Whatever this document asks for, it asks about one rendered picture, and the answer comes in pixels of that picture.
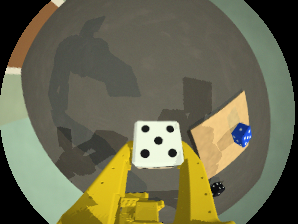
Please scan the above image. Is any blue die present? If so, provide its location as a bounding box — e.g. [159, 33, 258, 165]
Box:
[232, 122, 252, 148]

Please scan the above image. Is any black die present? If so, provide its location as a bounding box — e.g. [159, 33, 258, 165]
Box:
[210, 182, 225, 197]

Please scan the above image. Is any white die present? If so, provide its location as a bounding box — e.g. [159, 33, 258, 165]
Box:
[132, 121, 184, 169]

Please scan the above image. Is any tan square mat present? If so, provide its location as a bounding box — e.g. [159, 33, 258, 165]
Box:
[190, 91, 249, 179]

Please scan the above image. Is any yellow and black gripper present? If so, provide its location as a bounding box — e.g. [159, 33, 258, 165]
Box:
[56, 141, 235, 224]

